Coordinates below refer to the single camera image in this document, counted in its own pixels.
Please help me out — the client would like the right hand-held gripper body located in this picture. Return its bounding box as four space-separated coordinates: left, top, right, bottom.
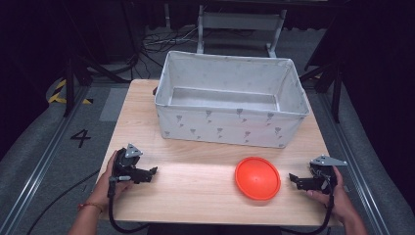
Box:
308 154 348 192

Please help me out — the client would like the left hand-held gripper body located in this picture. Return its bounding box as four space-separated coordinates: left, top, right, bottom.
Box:
112 143 147 184

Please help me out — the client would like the person's right hand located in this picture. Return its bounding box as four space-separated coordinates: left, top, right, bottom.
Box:
305 165 364 226

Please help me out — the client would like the person's left hand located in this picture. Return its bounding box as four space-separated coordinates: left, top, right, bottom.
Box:
87 150 134 210

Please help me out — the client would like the orange plastic bowl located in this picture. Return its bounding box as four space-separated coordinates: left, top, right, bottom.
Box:
234 156 282 202

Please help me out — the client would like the black tripod stand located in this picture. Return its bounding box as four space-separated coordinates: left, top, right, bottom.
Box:
62 52 131 118
299 58 345 124

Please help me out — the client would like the white fabric storage box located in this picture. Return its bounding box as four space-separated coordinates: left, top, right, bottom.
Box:
154 50 310 149

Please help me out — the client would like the grey metal stand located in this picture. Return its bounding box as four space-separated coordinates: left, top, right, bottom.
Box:
196 5 288 59

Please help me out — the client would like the metal floor rail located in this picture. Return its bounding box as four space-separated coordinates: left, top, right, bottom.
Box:
318 91 392 235
0 85 93 235

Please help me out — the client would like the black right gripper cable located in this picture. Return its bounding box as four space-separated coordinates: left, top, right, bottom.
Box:
280 175 337 235

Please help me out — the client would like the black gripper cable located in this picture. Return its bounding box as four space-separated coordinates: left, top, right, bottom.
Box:
280 175 337 235
107 175 151 235

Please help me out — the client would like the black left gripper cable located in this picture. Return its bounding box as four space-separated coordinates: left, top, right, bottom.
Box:
107 175 151 235

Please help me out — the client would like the orange string bracelet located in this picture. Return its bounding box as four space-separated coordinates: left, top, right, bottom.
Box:
77 202 104 213

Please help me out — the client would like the thin black floor cable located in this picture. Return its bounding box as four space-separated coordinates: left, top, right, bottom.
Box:
24 168 102 235

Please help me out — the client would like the floor cables bundle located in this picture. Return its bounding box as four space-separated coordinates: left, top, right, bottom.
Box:
140 26 200 53

